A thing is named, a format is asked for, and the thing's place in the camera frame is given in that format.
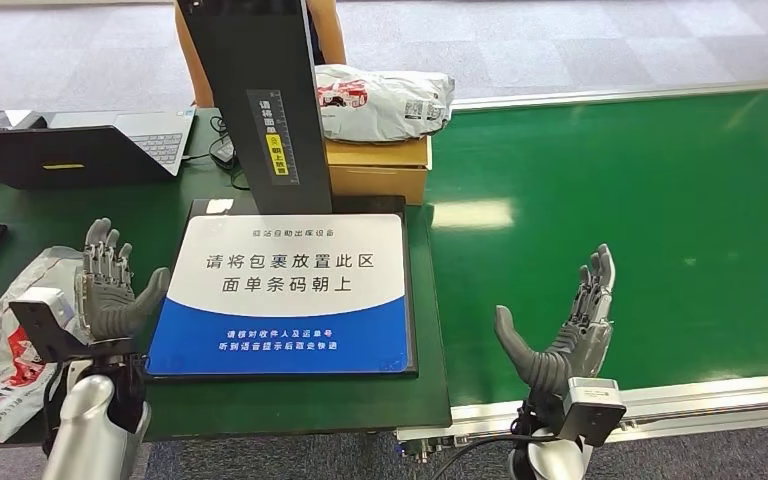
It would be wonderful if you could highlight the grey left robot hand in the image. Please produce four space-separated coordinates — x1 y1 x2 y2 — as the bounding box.
75 217 173 344

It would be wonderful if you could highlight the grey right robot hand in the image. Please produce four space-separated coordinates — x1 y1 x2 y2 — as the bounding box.
493 243 618 407

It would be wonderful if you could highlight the green conveyor belt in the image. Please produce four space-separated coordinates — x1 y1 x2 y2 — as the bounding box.
423 86 768 409

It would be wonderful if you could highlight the brown cardboard box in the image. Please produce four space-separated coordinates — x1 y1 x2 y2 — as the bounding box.
323 135 434 207

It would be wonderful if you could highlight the plump grey mailer package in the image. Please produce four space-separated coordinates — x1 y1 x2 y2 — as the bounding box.
313 64 457 146

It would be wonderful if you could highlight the silver open laptop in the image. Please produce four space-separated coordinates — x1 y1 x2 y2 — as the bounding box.
0 108 198 193

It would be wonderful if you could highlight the scanner base with printed pad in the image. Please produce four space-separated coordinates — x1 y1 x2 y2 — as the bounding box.
144 194 420 382

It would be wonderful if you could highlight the dark power adapter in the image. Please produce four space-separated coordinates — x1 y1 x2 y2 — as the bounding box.
209 135 238 167

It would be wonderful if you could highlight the black white striped object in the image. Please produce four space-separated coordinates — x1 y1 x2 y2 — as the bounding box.
0 109 49 134

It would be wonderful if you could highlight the black scanner column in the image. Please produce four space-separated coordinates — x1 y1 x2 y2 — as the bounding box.
175 0 334 217

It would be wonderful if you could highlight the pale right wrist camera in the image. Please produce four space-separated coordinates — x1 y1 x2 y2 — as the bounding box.
558 376 628 449

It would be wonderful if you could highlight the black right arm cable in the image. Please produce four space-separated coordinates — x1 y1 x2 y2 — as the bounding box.
428 433 559 480

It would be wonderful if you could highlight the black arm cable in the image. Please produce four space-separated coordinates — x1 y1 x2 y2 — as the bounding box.
428 433 559 480
41 359 71 460

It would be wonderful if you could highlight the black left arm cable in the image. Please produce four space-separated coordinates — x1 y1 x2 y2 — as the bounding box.
41 359 71 460

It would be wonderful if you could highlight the aluminium conveyor frame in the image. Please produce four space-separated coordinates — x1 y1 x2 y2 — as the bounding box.
393 78 768 460

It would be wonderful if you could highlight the black desk cable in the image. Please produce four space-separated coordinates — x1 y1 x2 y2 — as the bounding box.
181 115 254 193

